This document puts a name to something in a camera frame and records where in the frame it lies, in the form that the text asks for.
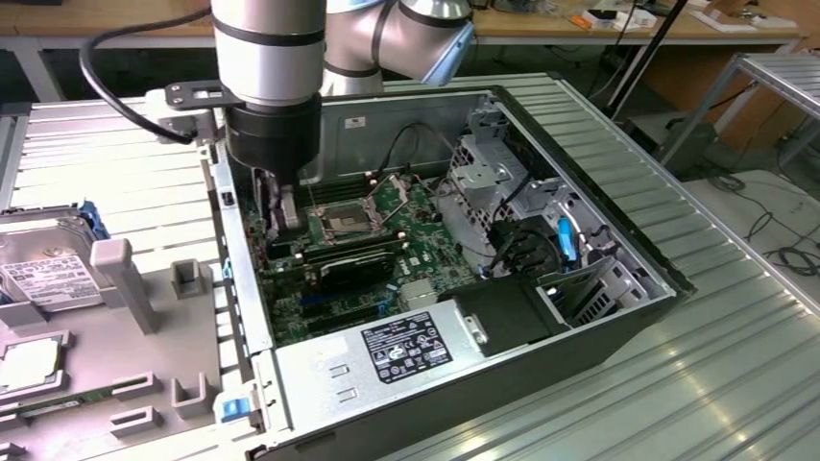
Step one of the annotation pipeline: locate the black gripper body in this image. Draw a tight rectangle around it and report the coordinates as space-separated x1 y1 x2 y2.
223 93 326 187

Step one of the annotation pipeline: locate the green graphics card black fan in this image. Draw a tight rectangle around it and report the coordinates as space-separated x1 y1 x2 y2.
259 234 398 295

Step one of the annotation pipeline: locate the CPU socket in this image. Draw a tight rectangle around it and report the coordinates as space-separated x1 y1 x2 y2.
307 204 378 241

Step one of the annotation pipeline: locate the green RAM stick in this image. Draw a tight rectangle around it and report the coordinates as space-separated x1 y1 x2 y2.
301 238 410 263
0 386 117 420

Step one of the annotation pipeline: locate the metal socket cover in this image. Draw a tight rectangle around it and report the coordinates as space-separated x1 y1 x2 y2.
362 172 411 227

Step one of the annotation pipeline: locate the long black expansion slot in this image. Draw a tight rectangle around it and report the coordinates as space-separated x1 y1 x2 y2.
301 304 381 321
305 314 386 332

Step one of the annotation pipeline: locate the green motherboard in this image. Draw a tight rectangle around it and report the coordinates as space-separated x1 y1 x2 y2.
253 175 489 345

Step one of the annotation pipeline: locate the silver chipset heatsink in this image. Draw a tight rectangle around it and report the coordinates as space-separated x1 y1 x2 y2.
398 279 443 307

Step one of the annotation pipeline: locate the blue disk caddy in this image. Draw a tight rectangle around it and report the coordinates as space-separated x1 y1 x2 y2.
71 200 115 241

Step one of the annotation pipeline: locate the silver perforated drive cage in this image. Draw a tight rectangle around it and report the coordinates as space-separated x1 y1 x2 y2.
442 106 566 251

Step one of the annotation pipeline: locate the wooden desk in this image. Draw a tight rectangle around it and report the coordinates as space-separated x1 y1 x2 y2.
0 0 803 49

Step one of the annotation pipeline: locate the silver power supply unit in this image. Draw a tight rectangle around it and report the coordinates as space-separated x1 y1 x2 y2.
273 300 490 433

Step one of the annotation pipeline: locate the silver hard disk white label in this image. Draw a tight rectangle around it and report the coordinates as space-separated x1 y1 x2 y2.
0 210 106 314

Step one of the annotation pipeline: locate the blue case latch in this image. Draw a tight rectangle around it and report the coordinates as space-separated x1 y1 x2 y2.
219 397 250 423

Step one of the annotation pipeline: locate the grey parts rack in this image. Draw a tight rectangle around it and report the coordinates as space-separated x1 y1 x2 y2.
0 237 227 461

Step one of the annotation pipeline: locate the silver CPU chip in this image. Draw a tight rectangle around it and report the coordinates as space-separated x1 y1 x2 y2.
0 338 65 391

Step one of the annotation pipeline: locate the silver optical drive bay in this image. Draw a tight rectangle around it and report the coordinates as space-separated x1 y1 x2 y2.
535 180 678 330

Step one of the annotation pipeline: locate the open black PC case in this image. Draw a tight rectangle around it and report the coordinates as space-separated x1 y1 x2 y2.
191 85 699 461

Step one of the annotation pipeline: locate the orange and white box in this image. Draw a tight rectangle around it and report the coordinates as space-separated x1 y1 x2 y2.
573 7 661 31

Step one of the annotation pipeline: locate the black tripod pole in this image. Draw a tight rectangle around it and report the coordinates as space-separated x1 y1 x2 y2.
606 0 693 114

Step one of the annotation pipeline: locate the brown cardboard box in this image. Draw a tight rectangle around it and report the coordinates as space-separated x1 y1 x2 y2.
641 45 794 153

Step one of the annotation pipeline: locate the white flat box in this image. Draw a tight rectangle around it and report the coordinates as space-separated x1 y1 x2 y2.
689 7 759 34

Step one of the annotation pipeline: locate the metal slat shelf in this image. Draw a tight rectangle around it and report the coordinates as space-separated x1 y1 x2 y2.
659 50 820 169

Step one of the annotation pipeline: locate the black looped wire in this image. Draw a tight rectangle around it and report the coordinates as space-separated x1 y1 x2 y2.
378 122 465 182

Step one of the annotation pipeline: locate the thick black camera cable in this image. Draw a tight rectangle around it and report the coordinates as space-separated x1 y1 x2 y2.
81 7 219 145

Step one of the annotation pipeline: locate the blue wire connector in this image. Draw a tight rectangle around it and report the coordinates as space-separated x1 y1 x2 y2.
555 216 582 263

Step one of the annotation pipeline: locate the black floor cable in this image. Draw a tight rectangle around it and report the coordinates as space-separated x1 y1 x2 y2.
705 172 820 279

